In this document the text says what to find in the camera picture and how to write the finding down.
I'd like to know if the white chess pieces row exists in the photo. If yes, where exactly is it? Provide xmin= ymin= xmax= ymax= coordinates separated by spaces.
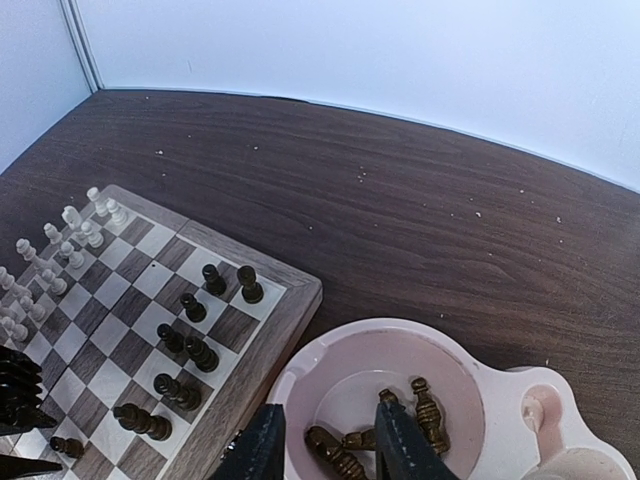
xmin=1 ymin=186 xmax=154 ymax=351

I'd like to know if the pink plastic double bowl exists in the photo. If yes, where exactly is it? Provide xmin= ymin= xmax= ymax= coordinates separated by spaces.
xmin=268 ymin=318 xmax=635 ymax=479

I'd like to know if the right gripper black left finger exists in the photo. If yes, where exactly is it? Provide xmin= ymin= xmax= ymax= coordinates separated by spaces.
xmin=210 ymin=403 xmax=286 ymax=480

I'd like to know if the dark tall chess piece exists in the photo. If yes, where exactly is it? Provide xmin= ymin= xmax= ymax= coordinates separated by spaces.
xmin=113 ymin=403 xmax=173 ymax=441

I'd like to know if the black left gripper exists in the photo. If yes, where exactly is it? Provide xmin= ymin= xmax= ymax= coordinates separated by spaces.
xmin=0 ymin=346 xmax=63 ymax=479

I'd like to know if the aluminium frame post left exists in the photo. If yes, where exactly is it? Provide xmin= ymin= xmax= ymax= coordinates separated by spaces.
xmin=59 ymin=0 xmax=104 ymax=93

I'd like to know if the dark chess pieces pile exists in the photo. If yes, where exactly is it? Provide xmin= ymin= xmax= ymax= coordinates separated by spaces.
xmin=304 ymin=377 xmax=456 ymax=479

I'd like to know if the dark pawn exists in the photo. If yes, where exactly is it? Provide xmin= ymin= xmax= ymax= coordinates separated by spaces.
xmin=202 ymin=264 xmax=227 ymax=296

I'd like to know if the wooden chess board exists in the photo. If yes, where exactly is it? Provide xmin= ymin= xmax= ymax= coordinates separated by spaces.
xmin=1 ymin=185 xmax=322 ymax=479

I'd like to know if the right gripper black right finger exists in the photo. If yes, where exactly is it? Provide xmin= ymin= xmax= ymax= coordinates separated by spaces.
xmin=374 ymin=401 xmax=458 ymax=480

